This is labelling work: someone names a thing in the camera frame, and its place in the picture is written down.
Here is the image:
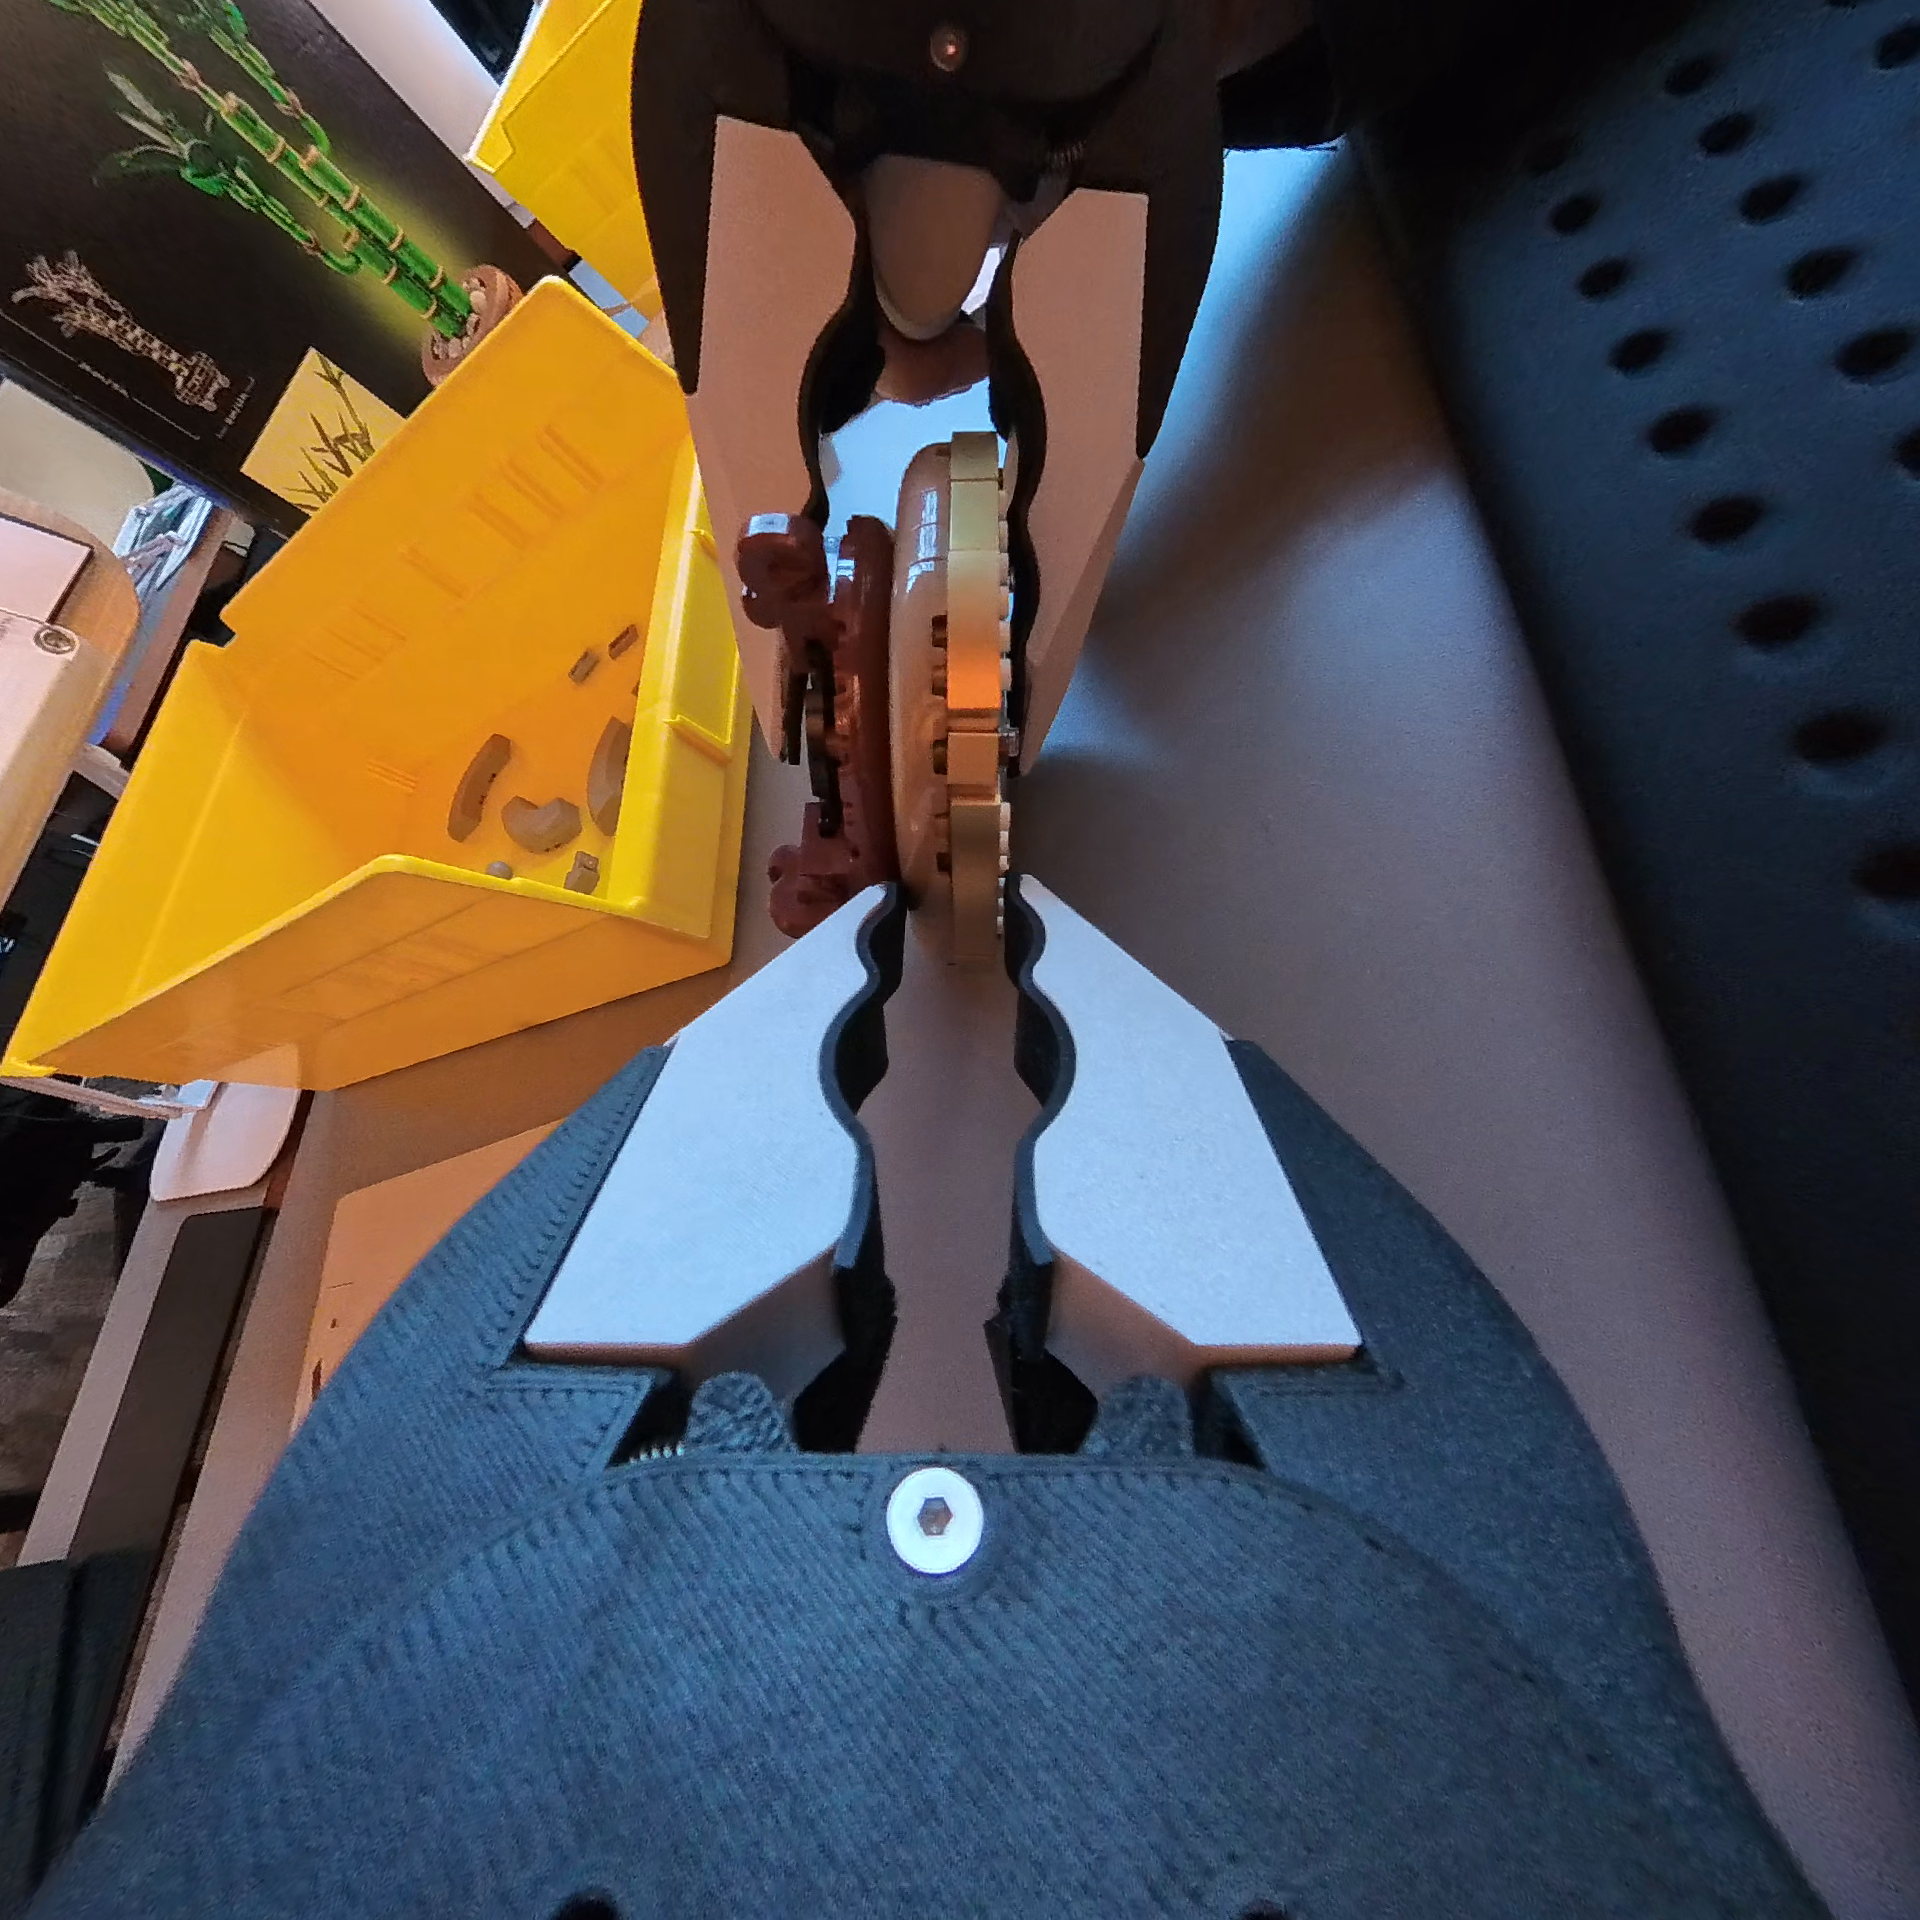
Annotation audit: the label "white stand base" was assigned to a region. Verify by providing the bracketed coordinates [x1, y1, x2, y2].
[150, 1079, 309, 1204]

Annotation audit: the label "black dotted mat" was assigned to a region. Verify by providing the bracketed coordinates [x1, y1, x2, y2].
[1351, 0, 1920, 1652]

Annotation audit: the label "beige side table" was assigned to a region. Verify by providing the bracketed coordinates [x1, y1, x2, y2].
[0, 510, 139, 903]

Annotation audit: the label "round toy brick model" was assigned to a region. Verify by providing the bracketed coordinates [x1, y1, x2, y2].
[735, 431, 1024, 968]

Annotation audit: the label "person's right hand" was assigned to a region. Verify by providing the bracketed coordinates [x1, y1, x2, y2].
[872, 328, 994, 406]

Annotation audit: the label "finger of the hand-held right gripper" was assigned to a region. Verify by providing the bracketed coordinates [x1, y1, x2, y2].
[990, 188, 1154, 777]
[698, 115, 872, 768]

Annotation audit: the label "scattered loose toy bricks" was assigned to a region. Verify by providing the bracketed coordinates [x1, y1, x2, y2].
[447, 622, 646, 895]

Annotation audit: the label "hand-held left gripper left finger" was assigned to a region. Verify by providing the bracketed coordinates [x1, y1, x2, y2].
[526, 881, 909, 1453]

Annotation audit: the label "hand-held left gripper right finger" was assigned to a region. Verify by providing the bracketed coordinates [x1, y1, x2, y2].
[990, 872, 1365, 1453]

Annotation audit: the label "person's right forearm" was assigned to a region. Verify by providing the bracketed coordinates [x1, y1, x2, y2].
[1211, 0, 1354, 156]

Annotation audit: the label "yellow plastic bin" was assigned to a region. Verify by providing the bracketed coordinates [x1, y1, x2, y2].
[469, 0, 671, 324]
[0, 277, 755, 1093]

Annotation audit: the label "black bamboo toy set box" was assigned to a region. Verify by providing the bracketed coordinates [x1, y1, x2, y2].
[0, 0, 578, 534]

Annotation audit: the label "open instruction booklet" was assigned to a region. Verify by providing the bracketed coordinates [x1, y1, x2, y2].
[299, 1153, 542, 1441]

